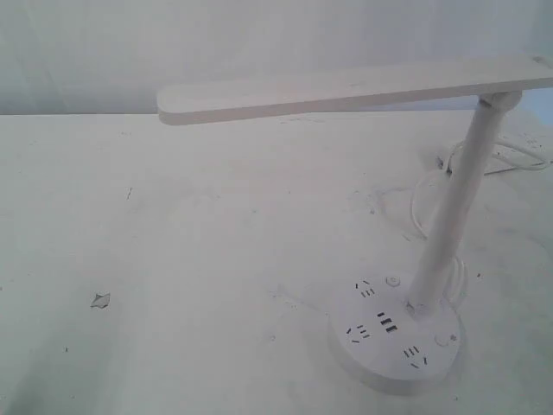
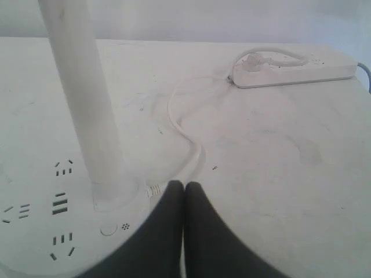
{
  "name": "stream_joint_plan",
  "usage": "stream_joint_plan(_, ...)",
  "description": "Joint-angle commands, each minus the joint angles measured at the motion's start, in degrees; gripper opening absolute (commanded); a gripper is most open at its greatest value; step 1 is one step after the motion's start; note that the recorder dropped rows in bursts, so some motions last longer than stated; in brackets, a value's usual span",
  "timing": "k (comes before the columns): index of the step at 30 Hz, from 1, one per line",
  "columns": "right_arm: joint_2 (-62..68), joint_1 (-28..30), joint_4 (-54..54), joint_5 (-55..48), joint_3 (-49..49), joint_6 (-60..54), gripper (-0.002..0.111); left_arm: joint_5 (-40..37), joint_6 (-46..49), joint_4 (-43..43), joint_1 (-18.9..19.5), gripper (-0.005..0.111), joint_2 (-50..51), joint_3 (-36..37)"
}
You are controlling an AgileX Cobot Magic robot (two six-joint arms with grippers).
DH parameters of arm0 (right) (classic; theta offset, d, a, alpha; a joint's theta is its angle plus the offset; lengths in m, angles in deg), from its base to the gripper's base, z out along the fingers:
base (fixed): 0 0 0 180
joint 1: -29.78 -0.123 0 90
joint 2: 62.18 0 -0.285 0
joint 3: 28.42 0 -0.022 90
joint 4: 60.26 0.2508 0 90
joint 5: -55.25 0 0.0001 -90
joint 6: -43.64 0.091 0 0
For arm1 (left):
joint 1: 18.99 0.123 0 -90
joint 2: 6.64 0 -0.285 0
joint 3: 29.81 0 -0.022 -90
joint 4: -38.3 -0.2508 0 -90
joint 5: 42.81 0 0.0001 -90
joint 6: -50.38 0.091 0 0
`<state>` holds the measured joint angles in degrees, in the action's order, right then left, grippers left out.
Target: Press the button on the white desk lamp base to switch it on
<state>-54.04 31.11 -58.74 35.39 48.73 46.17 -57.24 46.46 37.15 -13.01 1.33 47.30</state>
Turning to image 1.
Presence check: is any white desk lamp with sockets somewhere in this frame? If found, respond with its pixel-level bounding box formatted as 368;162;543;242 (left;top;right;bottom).
156;55;552;394

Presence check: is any white power strip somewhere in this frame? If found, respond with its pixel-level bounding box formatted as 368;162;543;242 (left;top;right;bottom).
494;132;552;165

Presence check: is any white power cable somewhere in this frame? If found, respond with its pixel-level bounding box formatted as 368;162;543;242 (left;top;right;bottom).
408;137;550;303

